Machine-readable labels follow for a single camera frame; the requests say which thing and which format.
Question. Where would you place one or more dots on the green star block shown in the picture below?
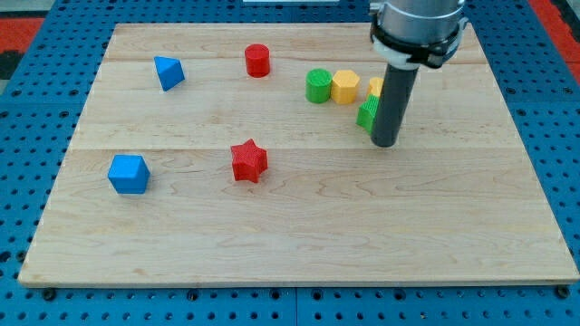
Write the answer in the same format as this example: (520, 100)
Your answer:
(366, 113)

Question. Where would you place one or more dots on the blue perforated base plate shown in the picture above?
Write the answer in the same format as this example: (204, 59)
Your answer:
(44, 98)

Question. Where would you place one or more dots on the blue cube block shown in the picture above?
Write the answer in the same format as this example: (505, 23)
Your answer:
(129, 174)

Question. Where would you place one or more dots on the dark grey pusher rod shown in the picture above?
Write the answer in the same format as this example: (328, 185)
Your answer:
(396, 92)

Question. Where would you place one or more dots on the wooden board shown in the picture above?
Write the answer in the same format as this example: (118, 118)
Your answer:
(455, 202)

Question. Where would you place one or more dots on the blue triangle block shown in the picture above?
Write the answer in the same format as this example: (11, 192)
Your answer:
(170, 72)

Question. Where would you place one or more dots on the green cylinder block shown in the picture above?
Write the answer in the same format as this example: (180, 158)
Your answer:
(318, 85)

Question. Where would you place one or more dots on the red star block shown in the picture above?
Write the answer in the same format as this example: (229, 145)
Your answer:
(248, 161)

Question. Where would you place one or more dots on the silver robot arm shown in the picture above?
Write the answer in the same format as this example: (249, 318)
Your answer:
(412, 33)

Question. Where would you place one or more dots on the yellow hexagon block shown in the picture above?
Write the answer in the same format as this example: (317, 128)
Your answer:
(345, 86)

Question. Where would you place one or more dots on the red cylinder block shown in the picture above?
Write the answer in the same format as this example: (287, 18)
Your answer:
(257, 57)

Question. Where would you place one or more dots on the yellow star block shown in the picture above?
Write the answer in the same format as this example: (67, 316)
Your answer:
(374, 87)

